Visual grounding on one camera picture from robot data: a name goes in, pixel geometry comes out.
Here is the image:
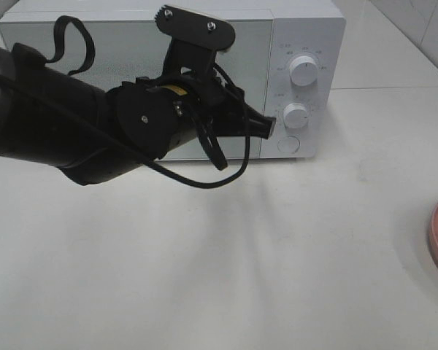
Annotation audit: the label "white microwave knob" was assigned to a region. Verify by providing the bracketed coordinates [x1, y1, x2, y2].
[288, 53, 318, 87]
[283, 103, 310, 129]

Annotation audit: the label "white microwave oven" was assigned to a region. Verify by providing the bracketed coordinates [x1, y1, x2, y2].
[0, 1, 346, 159]

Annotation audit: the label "white microwave door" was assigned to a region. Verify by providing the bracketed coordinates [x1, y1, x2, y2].
[0, 20, 272, 112]

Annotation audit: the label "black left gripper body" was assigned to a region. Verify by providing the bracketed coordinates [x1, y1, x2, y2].
[145, 39, 245, 146]

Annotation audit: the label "round white door button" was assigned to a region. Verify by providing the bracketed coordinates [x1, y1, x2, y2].
[277, 136, 300, 154]

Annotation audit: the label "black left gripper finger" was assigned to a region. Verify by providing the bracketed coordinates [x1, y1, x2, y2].
[247, 106, 276, 139]

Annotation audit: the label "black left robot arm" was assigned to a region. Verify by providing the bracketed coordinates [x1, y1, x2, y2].
[0, 44, 276, 189]

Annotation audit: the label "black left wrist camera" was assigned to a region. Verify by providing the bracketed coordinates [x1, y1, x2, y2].
[154, 4, 236, 51]

